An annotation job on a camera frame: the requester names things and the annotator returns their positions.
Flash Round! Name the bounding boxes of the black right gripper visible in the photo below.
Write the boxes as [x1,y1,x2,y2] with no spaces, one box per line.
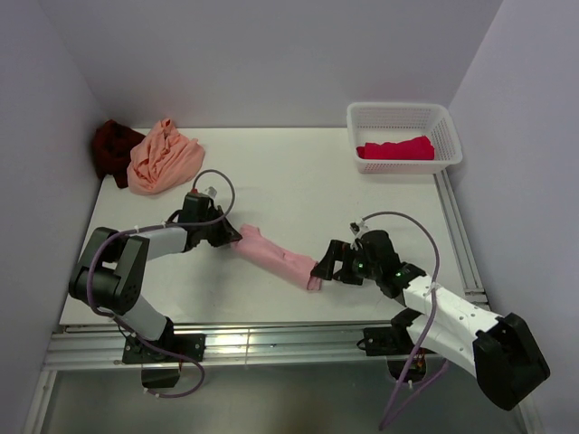
[310,239,382,285]

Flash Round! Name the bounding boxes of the light pink t-shirt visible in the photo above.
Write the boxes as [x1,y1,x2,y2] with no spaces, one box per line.
[233,224,322,292]

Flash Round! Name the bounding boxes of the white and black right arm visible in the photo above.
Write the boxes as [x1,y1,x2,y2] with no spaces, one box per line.
[311,230,551,410]

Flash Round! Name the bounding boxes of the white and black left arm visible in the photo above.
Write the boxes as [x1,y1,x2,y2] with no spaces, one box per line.
[69,192,242,363]

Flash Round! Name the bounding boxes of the peach orange t-shirt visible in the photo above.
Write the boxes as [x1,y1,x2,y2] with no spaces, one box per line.
[127,118,205,195]

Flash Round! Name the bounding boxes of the dark maroon t-shirt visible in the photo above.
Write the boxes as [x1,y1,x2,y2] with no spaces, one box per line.
[90,119,145,189]

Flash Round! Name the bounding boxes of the white plastic basket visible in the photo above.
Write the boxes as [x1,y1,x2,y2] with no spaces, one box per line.
[346,102,463,175]

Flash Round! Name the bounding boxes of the red rolled t-shirt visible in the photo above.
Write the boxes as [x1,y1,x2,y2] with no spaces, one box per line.
[356,136,435,161]

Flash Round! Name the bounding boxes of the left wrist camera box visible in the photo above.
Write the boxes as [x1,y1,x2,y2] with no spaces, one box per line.
[191,186,217,199]

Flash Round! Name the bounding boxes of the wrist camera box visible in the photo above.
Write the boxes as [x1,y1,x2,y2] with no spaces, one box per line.
[191,186,217,199]
[349,218,368,236]

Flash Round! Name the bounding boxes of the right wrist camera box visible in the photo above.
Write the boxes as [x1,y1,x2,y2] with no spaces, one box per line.
[349,218,368,236]

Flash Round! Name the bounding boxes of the aluminium frame rails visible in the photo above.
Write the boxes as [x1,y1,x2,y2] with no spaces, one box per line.
[24,172,489,433]

